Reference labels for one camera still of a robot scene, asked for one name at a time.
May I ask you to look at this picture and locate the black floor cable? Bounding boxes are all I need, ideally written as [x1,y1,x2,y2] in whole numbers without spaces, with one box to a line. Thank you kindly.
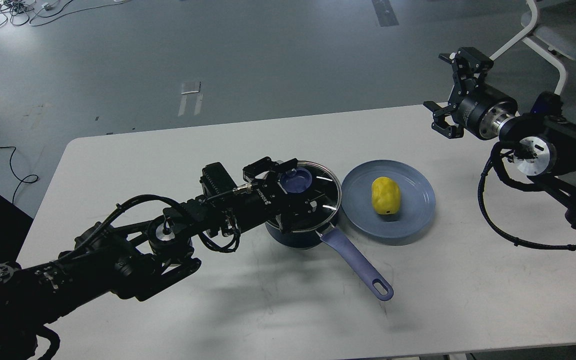
[0,115,40,205]

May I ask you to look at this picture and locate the grey floor tape strip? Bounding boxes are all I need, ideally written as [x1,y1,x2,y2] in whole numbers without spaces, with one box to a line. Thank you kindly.
[371,0,399,28]

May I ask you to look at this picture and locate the cable bundle on floor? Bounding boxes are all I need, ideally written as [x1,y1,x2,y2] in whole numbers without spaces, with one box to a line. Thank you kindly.
[0,0,134,33]

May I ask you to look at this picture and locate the dark blue saucepan purple handle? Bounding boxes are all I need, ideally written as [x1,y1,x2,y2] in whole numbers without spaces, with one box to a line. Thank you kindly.
[264,208,394,301]

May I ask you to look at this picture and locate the white floor tape marks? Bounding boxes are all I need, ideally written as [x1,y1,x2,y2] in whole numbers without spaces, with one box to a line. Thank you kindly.
[177,79,204,117]

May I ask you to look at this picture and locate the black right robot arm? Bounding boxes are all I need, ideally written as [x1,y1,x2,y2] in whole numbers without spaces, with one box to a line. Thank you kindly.
[423,47,576,252]

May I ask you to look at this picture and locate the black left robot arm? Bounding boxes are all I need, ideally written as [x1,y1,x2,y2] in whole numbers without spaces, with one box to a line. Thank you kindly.
[0,157,341,360]

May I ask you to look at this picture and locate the white office chair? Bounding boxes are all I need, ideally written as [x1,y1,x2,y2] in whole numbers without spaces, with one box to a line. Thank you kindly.
[490,0,576,95]

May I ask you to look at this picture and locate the glass pot lid purple knob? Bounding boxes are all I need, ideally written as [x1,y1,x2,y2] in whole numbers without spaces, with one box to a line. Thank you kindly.
[263,160,343,233]

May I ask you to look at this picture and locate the blue round plate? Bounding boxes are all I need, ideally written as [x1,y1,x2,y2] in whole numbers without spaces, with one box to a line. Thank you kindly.
[342,159,435,244]

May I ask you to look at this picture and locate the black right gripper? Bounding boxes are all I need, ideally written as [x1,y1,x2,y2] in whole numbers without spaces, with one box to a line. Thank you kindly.
[423,47,518,141]

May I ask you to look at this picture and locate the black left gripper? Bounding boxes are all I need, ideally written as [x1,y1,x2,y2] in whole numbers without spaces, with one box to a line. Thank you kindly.
[228,156,336,234]

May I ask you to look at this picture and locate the yellow potato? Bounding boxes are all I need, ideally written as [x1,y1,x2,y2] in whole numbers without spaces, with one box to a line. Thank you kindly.
[371,177,402,215]

